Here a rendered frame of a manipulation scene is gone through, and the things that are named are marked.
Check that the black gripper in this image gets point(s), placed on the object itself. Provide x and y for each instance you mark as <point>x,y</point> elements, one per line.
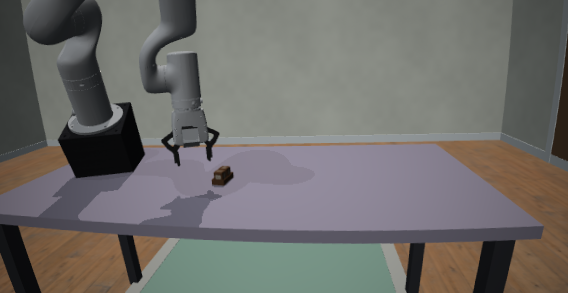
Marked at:
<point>195,118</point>

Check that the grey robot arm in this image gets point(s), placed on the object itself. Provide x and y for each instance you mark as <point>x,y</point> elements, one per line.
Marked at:
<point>47,22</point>

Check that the brown number cube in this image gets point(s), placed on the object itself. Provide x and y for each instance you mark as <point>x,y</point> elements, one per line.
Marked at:
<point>220,174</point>
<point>227,168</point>

